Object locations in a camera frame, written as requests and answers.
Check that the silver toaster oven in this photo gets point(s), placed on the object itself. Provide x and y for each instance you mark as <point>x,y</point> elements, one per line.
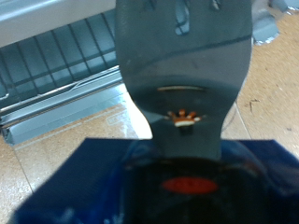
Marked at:
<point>31,18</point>

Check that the metal oven rack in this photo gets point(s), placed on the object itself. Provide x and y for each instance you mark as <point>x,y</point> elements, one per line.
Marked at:
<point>46,59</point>

